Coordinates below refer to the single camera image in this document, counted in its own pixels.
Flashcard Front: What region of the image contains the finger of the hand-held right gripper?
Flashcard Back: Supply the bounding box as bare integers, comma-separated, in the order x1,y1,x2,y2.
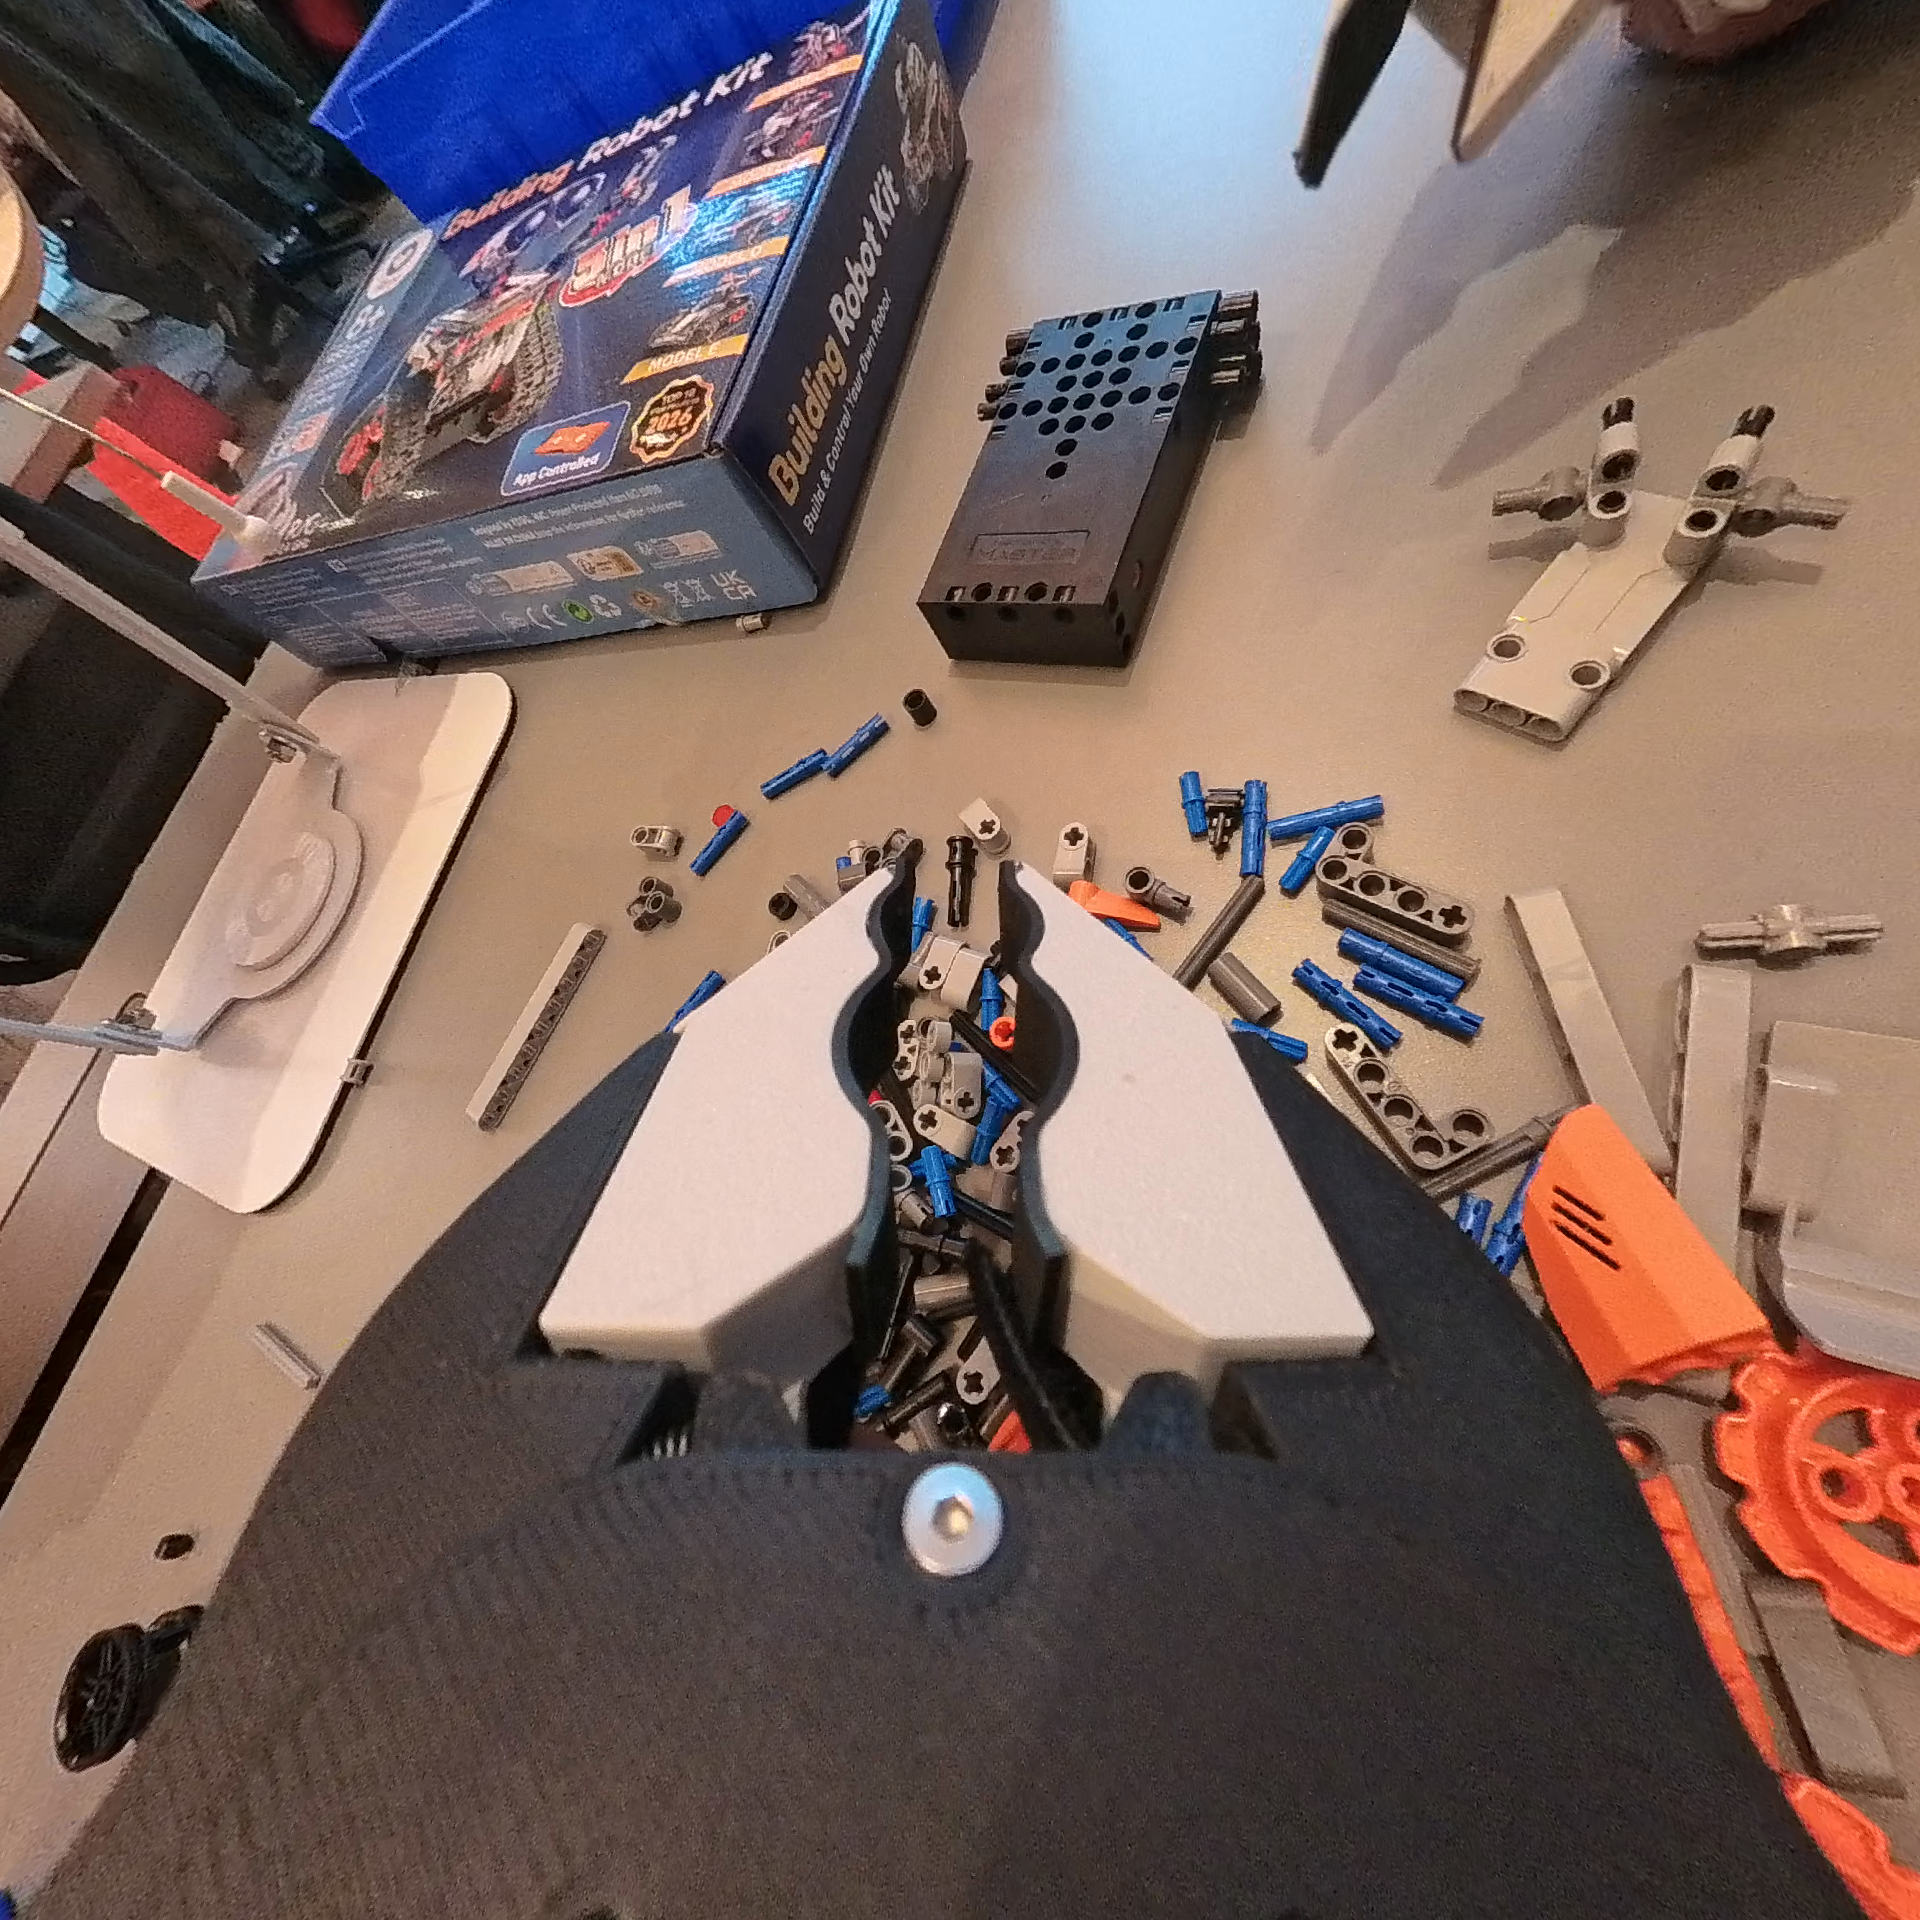
1293,0,1416,191
1450,0,1618,166

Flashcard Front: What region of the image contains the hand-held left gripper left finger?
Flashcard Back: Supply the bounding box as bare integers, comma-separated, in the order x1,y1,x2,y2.
536,861,923,1444

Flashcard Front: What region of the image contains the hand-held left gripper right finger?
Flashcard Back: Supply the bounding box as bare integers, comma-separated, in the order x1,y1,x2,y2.
994,860,1376,1444

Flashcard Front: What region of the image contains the pile of small building pieces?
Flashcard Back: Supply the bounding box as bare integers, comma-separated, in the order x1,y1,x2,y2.
756,773,1569,1464

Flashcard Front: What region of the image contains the black perforated hub box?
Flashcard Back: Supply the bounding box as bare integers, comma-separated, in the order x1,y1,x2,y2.
920,287,1267,664

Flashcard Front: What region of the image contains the grey panel assembly with connectors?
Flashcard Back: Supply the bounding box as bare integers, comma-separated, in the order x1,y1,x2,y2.
1452,401,1850,748

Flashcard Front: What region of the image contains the long grey beam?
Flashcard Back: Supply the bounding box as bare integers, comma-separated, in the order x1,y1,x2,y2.
468,926,607,1129

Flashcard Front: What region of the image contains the grey flat strip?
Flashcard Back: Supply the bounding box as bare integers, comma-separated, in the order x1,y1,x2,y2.
1505,886,1673,1180
1668,964,1760,1292

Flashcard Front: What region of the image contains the orange vented panel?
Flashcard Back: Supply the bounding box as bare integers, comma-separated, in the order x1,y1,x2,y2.
1530,1102,1778,1396

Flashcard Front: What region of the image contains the white book stand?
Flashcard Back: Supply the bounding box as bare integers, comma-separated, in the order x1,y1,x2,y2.
0,375,514,1214

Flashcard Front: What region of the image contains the orange plastic panels and gear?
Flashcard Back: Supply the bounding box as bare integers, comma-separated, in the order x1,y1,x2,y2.
1635,1476,1920,1920

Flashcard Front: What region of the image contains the grey flat panel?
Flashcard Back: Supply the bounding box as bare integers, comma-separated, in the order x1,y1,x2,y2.
1746,1020,1920,1360

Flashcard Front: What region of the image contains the grey cross axle connector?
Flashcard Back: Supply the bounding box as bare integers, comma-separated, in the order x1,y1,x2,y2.
1696,902,1887,964

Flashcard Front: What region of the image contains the orange gear wheel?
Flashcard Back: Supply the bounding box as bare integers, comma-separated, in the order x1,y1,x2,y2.
1709,1341,1920,1652

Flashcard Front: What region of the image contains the black rubber tyre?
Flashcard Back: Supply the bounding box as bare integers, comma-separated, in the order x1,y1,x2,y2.
52,1604,203,1771

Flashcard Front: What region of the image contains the dark blue robot kit box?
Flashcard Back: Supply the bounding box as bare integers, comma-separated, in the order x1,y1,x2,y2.
193,0,970,669

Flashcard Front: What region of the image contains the blue tagged parts bin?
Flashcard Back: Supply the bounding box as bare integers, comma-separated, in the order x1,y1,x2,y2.
312,0,1000,225

